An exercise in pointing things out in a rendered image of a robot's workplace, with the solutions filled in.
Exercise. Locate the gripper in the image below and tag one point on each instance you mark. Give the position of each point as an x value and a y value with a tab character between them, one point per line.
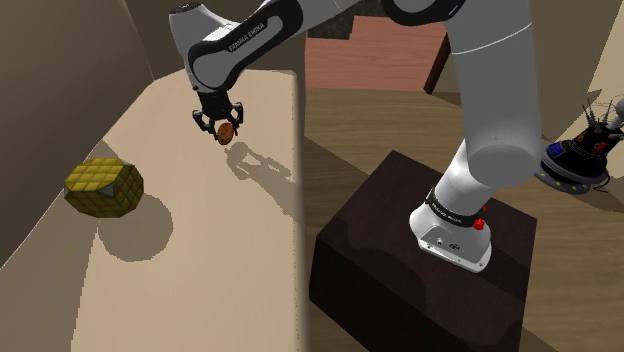
215	106

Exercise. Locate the brown round cookie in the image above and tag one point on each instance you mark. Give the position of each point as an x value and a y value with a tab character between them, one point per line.
224	133

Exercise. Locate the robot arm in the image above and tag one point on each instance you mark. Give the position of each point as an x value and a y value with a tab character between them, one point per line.
492	92

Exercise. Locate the yellow faceted puzzle cube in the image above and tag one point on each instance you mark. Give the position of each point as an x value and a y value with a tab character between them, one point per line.
104	187

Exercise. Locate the reddish wooden furniture piece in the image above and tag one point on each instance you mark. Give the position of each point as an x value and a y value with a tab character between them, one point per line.
370	56

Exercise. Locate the dark robot stand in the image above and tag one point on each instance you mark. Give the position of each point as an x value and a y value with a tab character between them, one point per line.
385	273

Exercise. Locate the black round robot toy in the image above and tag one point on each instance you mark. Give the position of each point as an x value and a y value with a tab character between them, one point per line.
582	153

